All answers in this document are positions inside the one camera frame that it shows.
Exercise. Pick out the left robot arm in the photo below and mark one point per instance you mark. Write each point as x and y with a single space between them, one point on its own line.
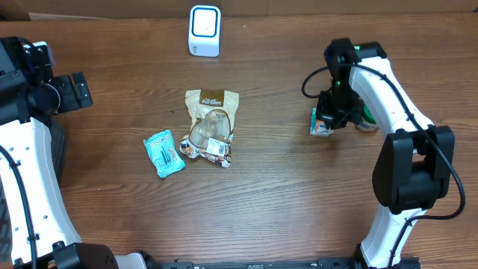
33 216

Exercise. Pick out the green lid jar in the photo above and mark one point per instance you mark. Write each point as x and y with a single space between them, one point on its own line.
367 123

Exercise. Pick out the white barcode scanner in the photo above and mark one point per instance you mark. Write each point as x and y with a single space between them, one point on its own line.
204 31

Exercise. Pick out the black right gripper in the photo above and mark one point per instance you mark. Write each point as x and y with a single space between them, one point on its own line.
326 114

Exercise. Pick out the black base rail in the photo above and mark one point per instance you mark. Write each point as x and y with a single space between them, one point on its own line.
261 265

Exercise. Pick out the beige snack pouch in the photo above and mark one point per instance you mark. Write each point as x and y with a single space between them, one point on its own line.
212 129

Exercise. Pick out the orange tissue pack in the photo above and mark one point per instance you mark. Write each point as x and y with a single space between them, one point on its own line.
322 130

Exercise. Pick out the mint green wipes pack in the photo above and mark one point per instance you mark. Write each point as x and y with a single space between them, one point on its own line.
162 153

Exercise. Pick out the dark grey plastic basket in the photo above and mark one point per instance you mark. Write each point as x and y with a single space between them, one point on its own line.
58 146

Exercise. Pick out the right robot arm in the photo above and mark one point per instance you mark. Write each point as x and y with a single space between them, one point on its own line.
414 167

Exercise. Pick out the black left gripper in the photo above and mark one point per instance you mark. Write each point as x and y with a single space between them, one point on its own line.
72 100

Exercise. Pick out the teal Kleenex tissue pack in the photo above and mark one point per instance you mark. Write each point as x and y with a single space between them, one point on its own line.
313 122

